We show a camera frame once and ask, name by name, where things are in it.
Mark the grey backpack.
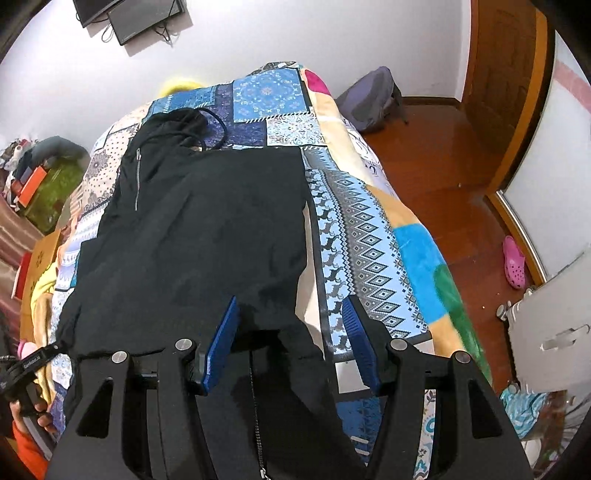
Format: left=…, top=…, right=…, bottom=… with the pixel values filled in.
left=335, top=66, right=409, bottom=134

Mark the white wardrobe door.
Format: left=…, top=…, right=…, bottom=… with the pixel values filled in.
left=487, top=28, right=591, bottom=284

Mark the grey cloth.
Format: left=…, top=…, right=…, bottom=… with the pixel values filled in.
left=28, top=136, right=89, bottom=162

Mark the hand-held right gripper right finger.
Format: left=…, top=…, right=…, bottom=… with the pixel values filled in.
left=341, top=294, right=551, bottom=480

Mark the brown satin cloth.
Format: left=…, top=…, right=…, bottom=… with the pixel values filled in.
left=0, top=196, right=44, bottom=333

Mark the person's left forearm orange sleeve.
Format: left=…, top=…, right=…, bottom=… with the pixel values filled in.
left=11, top=420, right=52, bottom=480

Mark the pink clog shoe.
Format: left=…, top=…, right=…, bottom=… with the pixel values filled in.
left=502, top=235, right=528, bottom=291

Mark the wooden door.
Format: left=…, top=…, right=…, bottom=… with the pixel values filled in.
left=463, top=0, right=555, bottom=195

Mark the patchwork printed blanket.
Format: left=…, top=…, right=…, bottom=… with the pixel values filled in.
left=32, top=60, right=494, bottom=480

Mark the black zippered garment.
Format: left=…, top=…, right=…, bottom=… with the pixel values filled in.
left=55, top=108, right=370, bottom=480

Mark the black wall monitor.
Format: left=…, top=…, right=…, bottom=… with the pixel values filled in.
left=107, top=0, right=188, bottom=46
left=73, top=0, right=126, bottom=28

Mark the yellow pillow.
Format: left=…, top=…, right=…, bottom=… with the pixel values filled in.
left=159, top=78, right=206, bottom=100

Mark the cardboard box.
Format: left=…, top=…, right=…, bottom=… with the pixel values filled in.
left=28, top=230, right=64, bottom=303

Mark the red book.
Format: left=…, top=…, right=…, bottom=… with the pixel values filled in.
left=13, top=255, right=34, bottom=300

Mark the yellow cloth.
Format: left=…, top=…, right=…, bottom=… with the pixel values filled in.
left=30, top=270, right=63, bottom=416

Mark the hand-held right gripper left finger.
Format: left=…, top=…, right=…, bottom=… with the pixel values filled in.
left=46, top=295, right=241, bottom=480

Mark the person's left hand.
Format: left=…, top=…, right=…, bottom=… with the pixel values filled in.
left=10, top=396, right=60, bottom=437

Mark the light blue patterned cloth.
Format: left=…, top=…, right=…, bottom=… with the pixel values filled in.
left=499, top=384, right=551, bottom=440

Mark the orange box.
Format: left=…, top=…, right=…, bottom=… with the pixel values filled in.
left=17, top=165, right=49, bottom=205

